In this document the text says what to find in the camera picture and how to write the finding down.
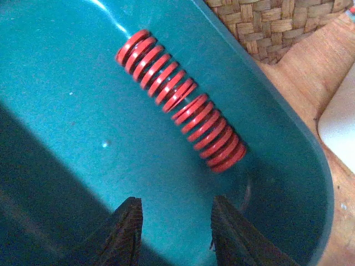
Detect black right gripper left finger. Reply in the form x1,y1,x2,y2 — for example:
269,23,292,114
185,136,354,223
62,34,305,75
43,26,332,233
84,197,143,265

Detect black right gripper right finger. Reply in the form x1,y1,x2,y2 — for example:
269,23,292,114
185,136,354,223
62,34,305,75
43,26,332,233
211,196,298,265

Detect red coil spring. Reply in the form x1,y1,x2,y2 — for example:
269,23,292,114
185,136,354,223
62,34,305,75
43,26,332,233
172,94,247,173
115,29,198,113

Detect teal plastic tray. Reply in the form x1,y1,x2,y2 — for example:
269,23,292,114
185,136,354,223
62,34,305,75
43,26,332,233
1,1,334,265

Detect white lidded storage box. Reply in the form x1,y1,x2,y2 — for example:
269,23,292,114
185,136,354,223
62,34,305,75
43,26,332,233
318,67,354,172

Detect woven wicker basket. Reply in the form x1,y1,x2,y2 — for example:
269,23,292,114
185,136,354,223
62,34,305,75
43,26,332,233
206,0,354,64

